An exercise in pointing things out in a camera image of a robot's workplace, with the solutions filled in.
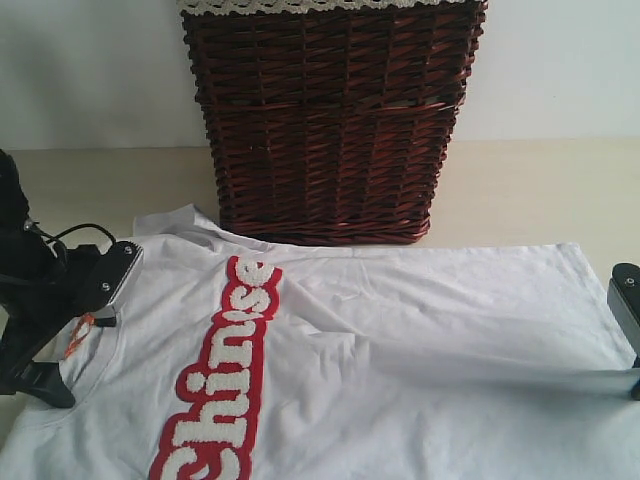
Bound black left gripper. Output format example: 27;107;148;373
1;241;144;406

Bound white t-shirt red lettering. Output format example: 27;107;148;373
1;206;639;479

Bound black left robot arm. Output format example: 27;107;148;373
1;153;143;408

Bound dark brown wicker basket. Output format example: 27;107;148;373
179;1;487;245

